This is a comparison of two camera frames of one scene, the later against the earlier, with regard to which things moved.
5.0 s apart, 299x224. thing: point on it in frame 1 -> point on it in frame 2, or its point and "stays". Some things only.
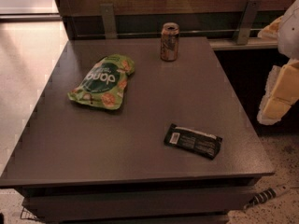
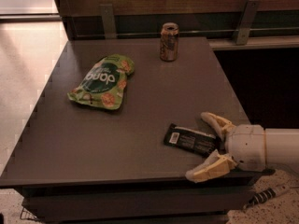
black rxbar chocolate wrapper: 194,141 stays
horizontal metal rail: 161,35 stays
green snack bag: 104,83 stays
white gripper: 290,35 -> 247,147
